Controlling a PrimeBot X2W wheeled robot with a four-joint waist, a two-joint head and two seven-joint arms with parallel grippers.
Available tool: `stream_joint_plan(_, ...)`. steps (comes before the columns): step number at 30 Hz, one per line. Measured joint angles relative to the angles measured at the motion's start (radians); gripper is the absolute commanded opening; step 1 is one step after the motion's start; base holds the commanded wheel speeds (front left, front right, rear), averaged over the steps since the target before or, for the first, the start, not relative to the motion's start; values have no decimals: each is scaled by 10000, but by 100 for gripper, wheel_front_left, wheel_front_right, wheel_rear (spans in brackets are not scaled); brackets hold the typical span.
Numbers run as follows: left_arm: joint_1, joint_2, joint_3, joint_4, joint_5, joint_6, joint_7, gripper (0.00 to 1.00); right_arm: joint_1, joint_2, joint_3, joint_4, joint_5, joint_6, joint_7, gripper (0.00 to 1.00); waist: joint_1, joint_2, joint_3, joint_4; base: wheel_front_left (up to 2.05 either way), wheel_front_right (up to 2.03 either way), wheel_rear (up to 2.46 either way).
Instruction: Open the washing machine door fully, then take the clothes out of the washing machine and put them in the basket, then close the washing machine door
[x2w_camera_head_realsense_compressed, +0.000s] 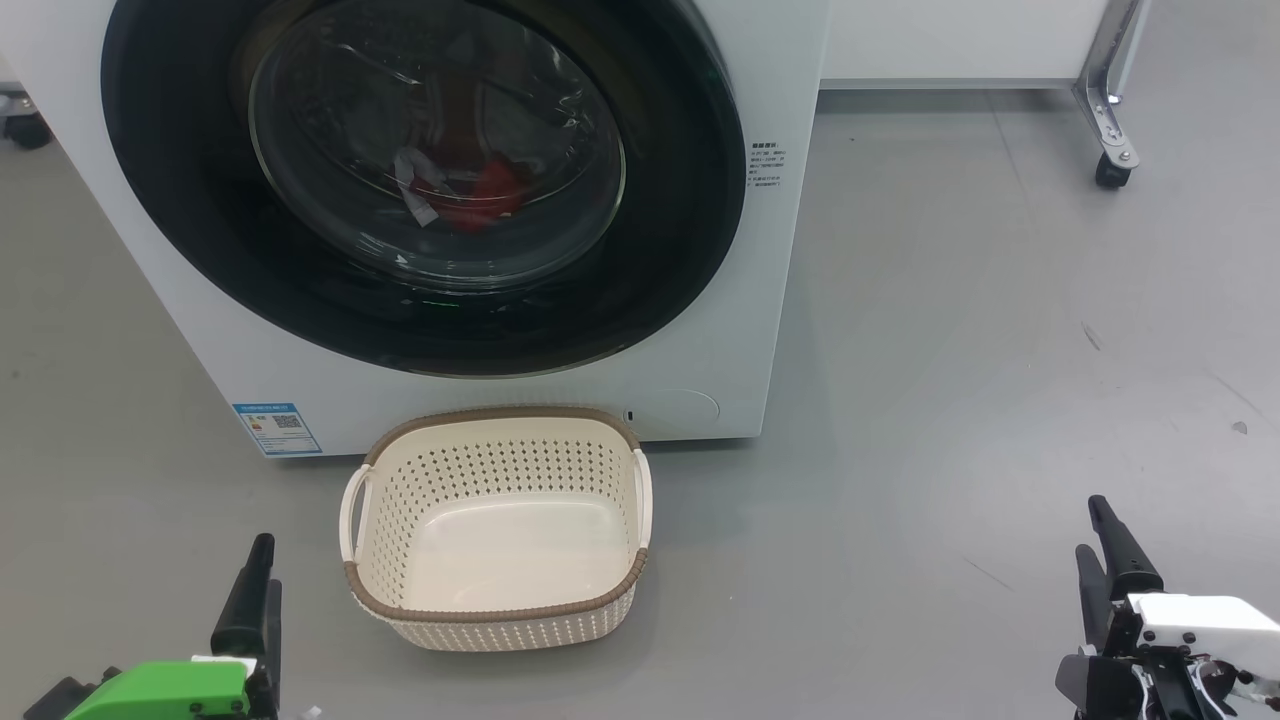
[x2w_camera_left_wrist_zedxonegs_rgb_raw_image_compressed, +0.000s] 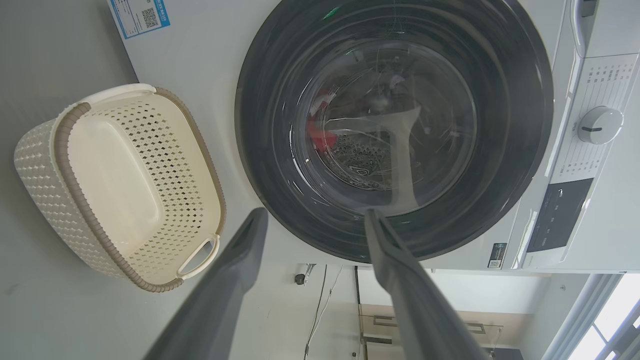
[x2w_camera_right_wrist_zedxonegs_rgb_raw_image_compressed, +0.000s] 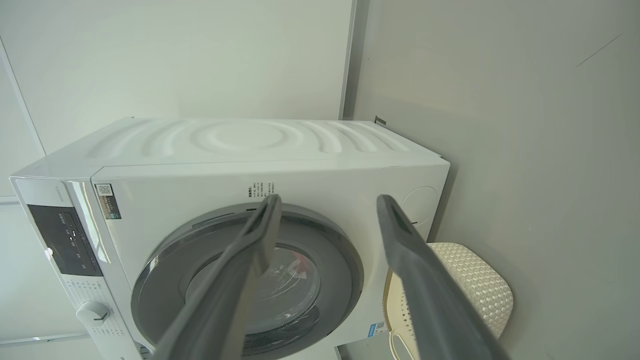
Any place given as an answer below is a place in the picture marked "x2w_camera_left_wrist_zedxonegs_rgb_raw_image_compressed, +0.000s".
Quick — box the white round control knob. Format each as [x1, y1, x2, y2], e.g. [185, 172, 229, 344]
[577, 106, 624, 145]

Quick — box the black washer display panel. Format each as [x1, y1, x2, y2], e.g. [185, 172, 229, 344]
[526, 178, 594, 253]

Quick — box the steel washer drum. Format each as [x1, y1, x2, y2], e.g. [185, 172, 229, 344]
[325, 131, 401, 192]

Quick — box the blue energy label sticker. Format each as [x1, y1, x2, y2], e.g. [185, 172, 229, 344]
[107, 0, 171, 40]

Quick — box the round dark glass washer door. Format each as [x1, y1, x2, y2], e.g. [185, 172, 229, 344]
[235, 0, 555, 264]

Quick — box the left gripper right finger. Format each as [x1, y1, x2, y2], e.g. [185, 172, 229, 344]
[364, 209, 491, 360]

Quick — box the small QR code sticker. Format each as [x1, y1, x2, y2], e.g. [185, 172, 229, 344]
[487, 243, 507, 269]

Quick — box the cream perforated laundry basket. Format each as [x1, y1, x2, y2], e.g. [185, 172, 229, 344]
[14, 83, 227, 293]

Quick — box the thin black hanging cable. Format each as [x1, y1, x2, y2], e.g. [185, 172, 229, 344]
[303, 265, 329, 360]

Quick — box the white washing machine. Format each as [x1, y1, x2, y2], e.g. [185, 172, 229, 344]
[107, 0, 640, 273]

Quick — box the bright window frame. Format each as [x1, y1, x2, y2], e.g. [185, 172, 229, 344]
[542, 272, 640, 360]

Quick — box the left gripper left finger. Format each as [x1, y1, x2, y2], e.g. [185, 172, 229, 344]
[144, 207, 269, 360]

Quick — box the white detergent drawer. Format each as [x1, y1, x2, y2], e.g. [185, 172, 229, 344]
[570, 0, 601, 57]

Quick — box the red and white garment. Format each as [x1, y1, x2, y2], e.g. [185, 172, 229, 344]
[306, 92, 341, 151]

